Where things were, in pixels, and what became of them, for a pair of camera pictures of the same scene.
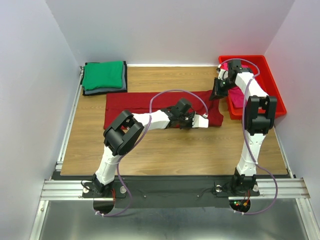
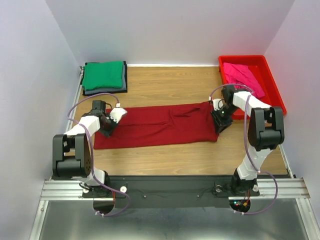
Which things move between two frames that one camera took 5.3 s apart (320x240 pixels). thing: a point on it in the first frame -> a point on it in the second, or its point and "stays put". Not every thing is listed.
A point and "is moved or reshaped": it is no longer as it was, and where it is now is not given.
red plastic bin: (266, 79) stays put
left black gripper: (186, 121) -> (106, 128)
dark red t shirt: (202, 101) is moved or reshaped
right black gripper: (218, 88) -> (221, 122)
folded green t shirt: (101, 75) stays put
